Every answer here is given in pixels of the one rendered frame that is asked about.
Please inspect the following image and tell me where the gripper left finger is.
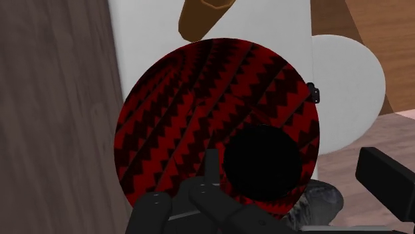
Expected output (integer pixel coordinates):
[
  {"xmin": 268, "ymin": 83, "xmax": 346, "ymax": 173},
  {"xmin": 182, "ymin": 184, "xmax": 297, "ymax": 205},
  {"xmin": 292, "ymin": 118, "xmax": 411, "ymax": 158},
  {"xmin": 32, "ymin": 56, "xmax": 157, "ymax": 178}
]
[{"xmin": 125, "ymin": 149, "xmax": 299, "ymax": 234}]

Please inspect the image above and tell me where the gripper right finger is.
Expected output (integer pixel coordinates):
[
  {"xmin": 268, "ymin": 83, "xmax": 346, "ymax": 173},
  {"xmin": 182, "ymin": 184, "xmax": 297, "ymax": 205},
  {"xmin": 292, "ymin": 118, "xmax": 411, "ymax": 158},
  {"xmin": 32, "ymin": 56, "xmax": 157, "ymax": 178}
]
[{"xmin": 354, "ymin": 146, "xmax": 415, "ymax": 225}]

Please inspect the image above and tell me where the black round object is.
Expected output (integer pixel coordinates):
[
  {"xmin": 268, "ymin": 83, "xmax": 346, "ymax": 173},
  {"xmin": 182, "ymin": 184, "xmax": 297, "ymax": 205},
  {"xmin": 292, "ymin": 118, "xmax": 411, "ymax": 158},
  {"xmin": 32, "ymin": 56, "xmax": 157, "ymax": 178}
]
[{"xmin": 223, "ymin": 124, "xmax": 303, "ymax": 202}]

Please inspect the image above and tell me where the grey mottled stone-like object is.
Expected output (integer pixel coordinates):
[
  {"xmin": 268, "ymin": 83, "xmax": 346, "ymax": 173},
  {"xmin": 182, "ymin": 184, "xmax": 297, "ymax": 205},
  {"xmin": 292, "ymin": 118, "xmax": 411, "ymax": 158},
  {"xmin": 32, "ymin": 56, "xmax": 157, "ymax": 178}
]
[{"xmin": 281, "ymin": 179, "xmax": 345, "ymax": 228}]

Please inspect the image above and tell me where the red black zigzag round plate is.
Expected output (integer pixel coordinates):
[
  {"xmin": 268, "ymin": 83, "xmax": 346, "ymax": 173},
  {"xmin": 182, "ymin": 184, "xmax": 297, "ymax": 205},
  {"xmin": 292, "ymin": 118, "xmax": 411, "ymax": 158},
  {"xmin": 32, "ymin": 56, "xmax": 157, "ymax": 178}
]
[{"xmin": 113, "ymin": 37, "xmax": 321, "ymax": 222}]

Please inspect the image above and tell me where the brown vase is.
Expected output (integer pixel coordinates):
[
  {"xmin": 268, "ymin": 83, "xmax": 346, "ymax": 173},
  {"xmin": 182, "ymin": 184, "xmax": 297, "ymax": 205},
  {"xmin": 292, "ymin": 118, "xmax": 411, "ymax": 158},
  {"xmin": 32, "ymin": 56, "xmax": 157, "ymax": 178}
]
[{"xmin": 178, "ymin": 0, "xmax": 241, "ymax": 43}]

